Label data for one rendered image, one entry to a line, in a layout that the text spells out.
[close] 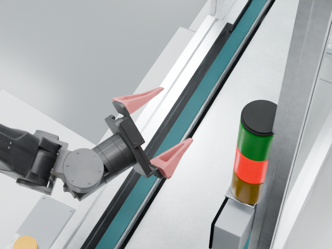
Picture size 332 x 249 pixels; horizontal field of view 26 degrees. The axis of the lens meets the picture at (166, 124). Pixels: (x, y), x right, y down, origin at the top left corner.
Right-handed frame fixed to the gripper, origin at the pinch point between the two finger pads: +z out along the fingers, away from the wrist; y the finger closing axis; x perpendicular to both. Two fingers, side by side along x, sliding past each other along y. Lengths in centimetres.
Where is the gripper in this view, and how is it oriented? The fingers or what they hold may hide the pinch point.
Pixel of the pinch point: (173, 116)
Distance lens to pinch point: 113.2
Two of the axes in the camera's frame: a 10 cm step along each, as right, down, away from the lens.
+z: 8.1, -5.4, 2.3
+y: -4.8, -8.3, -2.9
